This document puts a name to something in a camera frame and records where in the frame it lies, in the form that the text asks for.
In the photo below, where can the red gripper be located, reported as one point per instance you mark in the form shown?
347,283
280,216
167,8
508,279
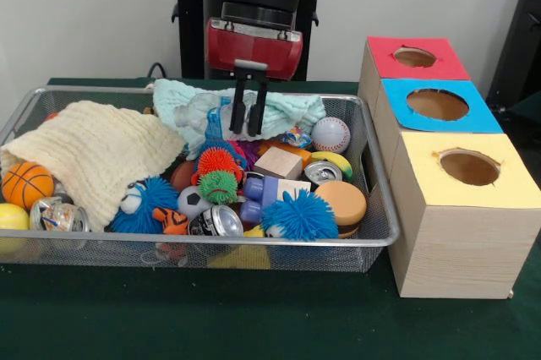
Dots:
253,49

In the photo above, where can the crushed clear plastic bottle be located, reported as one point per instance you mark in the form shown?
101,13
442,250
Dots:
198,110

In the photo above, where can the clear mesh bin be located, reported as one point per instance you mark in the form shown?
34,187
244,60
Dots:
296,256

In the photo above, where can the wooden box with three holes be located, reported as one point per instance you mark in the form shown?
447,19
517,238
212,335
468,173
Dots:
456,246

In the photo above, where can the mint green cloth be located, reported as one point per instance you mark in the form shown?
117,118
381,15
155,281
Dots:
287,110

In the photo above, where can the wooden cube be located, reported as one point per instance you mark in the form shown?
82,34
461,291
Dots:
277,161

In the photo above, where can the white toy baseball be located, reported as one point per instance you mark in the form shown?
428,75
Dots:
331,135

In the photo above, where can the blue spiky ball with eyes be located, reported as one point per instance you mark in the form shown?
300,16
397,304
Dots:
156,203

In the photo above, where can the toy hamburger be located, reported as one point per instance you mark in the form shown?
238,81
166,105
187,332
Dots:
342,203

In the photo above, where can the cream knitted cloth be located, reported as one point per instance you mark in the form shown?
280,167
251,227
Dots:
84,144

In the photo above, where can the dark green table cloth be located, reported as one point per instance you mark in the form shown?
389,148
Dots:
528,108
211,318

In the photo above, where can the orange toy basketball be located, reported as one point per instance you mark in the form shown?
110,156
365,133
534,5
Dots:
25,184

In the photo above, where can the yellow ball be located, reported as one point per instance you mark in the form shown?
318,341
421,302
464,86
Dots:
12,218

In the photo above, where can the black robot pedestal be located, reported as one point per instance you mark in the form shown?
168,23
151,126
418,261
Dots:
194,17

